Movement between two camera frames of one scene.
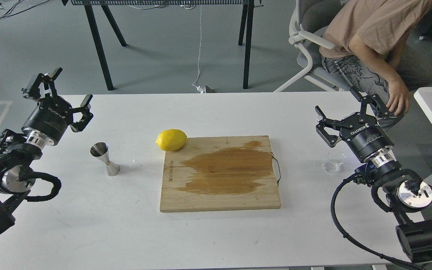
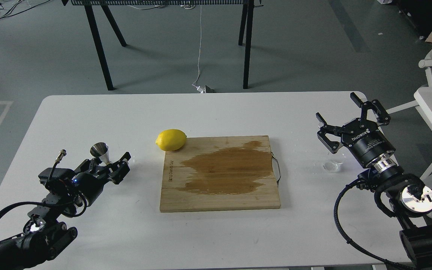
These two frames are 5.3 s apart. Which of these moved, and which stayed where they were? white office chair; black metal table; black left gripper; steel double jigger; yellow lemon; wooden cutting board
Moved: black left gripper; white office chair
Stayed: wooden cutting board; yellow lemon; black metal table; steel double jigger
